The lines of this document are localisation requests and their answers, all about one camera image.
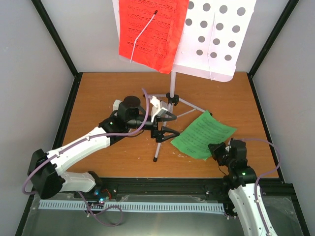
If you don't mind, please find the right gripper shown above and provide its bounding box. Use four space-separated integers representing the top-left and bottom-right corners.
208 142 234 167

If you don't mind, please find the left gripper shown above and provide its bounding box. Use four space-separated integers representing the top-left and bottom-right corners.
127 111 180 142

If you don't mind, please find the green sheet music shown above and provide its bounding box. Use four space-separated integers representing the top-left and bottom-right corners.
171 111 237 160

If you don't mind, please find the white music stand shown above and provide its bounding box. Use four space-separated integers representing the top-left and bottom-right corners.
112 0 258 163

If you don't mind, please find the red sheet music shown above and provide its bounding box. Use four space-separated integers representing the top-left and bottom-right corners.
118 0 189 74

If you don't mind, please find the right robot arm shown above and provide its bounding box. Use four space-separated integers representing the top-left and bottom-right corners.
208 139 277 236

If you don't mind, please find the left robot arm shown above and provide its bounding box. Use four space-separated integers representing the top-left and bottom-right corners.
28 96 180 199

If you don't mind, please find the small circuit board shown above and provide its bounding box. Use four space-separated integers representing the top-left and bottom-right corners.
94 189 112 203

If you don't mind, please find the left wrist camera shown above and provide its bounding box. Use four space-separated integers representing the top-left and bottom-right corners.
150 96 168 122

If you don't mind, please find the black aluminium rail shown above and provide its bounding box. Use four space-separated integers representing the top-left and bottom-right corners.
34 177 229 201

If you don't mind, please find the blue cable duct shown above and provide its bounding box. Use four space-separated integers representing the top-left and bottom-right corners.
38 200 224 214

